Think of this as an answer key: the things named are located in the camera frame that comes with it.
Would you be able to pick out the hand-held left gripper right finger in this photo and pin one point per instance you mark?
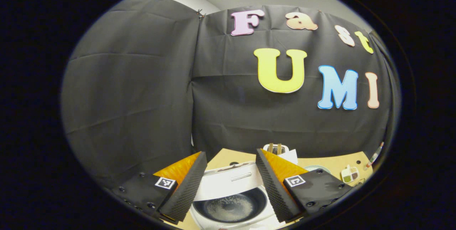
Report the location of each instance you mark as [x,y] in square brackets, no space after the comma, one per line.
[276,191]

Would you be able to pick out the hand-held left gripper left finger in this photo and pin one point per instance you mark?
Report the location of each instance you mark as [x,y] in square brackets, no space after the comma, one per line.
[185,194]

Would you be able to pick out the white rice cooker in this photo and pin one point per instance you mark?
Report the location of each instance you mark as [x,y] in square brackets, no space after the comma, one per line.
[228,183]

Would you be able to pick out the white rice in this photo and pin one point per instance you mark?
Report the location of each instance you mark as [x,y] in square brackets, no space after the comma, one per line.
[228,208]

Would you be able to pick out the white toaster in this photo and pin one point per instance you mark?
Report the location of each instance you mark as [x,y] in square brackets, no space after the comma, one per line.
[290,157]

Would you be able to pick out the brown toast slice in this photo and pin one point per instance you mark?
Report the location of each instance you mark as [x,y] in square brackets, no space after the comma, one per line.
[270,148]
[279,148]

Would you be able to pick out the pale green plate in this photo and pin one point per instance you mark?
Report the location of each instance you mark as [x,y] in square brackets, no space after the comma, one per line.
[315,168]

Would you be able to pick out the clear bottle red label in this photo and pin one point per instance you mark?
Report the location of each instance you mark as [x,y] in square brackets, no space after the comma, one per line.
[373,158]

